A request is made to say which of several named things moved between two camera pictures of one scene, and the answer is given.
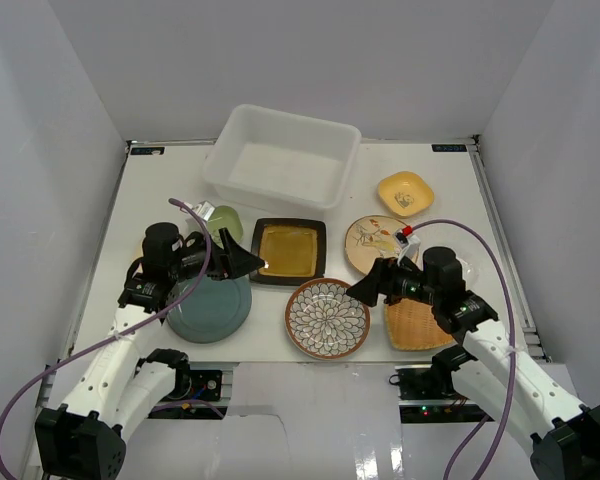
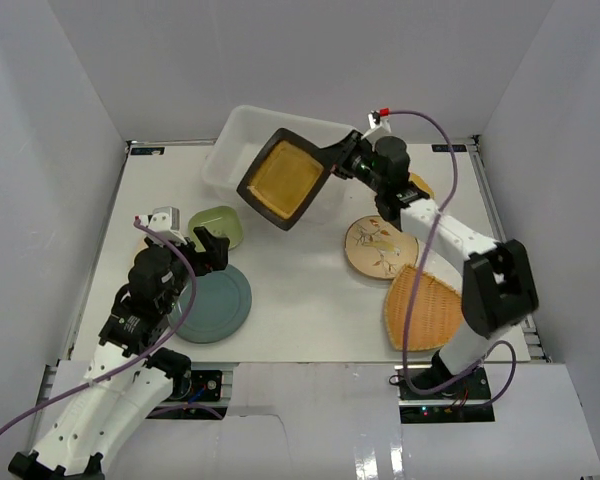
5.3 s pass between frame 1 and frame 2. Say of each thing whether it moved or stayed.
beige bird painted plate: stayed
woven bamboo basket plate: stayed
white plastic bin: stayed
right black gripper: moved
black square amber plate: moved
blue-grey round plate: stayed
